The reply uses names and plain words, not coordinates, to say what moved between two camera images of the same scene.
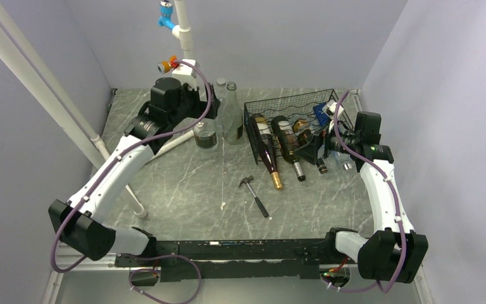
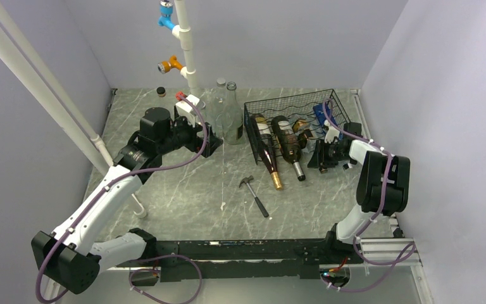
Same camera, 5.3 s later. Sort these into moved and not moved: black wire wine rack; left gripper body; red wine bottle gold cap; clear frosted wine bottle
Moved: left gripper body
Not moved: black wire wine rack; red wine bottle gold cap; clear frosted wine bottle
